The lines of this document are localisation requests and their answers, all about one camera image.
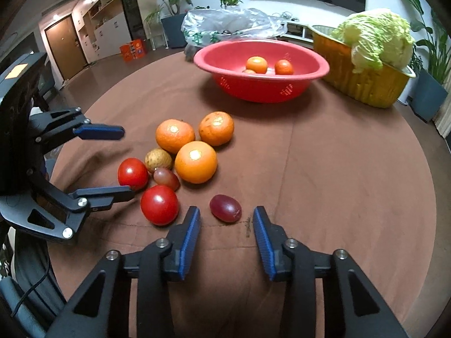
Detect red tomato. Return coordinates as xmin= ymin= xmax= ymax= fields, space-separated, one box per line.
xmin=140 ymin=185 xmax=180 ymax=227
xmin=117 ymin=157 xmax=149 ymax=191

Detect red tomato front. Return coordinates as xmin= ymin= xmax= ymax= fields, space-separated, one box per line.
xmin=140 ymin=185 xmax=180 ymax=227

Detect red grape front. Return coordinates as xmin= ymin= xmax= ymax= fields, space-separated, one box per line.
xmin=209 ymin=194 xmax=242 ymax=224

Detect red grape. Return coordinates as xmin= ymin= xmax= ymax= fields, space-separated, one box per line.
xmin=209 ymin=194 xmax=242 ymax=224
xmin=153 ymin=167 xmax=180 ymax=191

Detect small brown potato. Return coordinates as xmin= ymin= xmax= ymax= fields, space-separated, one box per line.
xmin=145 ymin=148 xmax=173 ymax=174

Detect large orange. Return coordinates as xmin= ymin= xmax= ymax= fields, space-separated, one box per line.
xmin=174 ymin=141 xmax=218 ymax=184

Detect orange box on floor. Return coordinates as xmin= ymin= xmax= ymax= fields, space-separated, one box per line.
xmin=119 ymin=39 xmax=147 ymax=62

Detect brown entrance door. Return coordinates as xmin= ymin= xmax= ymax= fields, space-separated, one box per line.
xmin=44 ymin=15 xmax=88 ymax=80

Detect red plastic colander bowl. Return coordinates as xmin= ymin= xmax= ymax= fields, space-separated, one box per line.
xmin=193 ymin=40 xmax=330 ymax=104

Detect clear plastic bag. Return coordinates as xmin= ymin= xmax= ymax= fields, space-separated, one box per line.
xmin=181 ymin=7 xmax=288 ymax=47

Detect deep orange mandarin in bowl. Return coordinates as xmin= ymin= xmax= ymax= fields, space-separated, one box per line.
xmin=275 ymin=59 xmax=294 ymax=75

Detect pale orange in bowl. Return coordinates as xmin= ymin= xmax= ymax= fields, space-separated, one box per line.
xmin=246 ymin=56 xmax=268 ymax=74

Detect gold foil basin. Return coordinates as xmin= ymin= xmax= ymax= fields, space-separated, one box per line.
xmin=309 ymin=25 xmax=416 ymax=108

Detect small plant white pot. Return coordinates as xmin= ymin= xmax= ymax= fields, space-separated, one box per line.
xmin=219 ymin=0 xmax=242 ymax=9

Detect right side potted plants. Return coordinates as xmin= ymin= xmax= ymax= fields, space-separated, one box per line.
xmin=390 ymin=0 xmax=451 ymax=123

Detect napa cabbage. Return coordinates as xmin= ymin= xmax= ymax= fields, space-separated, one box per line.
xmin=330 ymin=8 xmax=414 ymax=73

